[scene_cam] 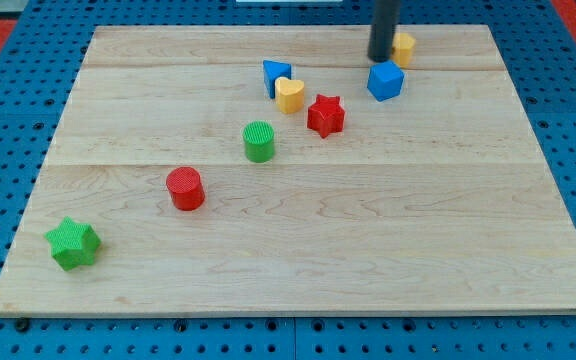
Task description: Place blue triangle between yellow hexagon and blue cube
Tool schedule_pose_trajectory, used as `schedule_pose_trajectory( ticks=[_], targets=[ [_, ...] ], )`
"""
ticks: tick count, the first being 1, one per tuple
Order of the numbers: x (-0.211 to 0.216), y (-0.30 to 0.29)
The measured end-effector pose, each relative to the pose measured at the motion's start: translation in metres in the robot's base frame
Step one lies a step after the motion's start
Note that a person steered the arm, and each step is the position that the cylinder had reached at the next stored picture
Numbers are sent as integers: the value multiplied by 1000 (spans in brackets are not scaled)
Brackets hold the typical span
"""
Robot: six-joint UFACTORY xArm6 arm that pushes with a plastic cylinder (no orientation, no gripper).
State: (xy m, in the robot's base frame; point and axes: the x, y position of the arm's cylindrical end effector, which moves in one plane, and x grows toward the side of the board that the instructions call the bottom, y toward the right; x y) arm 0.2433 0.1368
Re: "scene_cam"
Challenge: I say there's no blue triangle block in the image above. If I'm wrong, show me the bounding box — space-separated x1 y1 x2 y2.
262 59 292 99

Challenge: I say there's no blue cube block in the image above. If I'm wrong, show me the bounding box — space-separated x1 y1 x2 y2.
367 60 405 102

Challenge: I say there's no yellow hexagon block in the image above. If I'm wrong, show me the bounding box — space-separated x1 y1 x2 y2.
391 32 416 68

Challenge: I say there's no green cylinder block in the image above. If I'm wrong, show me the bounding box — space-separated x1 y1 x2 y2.
242 121 275 163

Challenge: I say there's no light wooden board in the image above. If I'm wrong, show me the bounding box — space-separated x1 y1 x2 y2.
0 25 576 318

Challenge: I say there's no red star block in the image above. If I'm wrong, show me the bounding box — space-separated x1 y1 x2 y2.
307 94 346 138

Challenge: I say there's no yellow heart block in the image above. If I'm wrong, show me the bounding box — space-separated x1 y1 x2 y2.
275 77 305 114

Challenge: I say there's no red cylinder block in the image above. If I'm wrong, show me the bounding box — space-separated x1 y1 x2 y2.
166 166 205 211

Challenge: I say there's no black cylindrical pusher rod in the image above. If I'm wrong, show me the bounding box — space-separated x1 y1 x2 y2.
367 0 401 63

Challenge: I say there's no green star block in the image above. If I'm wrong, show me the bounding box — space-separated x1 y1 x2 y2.
44 217 101 271

